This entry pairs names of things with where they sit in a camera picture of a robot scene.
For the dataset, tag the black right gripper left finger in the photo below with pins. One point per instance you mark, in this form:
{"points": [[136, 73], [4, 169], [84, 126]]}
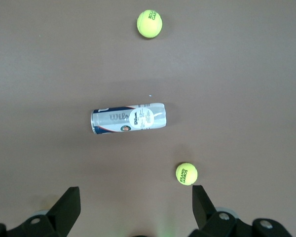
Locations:
{"points": [[51, 222]]}

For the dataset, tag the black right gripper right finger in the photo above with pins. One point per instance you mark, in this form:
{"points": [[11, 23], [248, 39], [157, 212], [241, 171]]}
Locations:
{"points": [[207, 222]]}

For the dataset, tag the clear Wilson tennis ball can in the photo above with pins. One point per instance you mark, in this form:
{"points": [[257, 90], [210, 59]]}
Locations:
{"points": [[118, 119]]}

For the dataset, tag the yellow tennis ball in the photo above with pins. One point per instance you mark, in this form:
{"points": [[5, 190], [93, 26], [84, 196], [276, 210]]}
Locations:
{"points": [[186, 173], [149, 24]]}

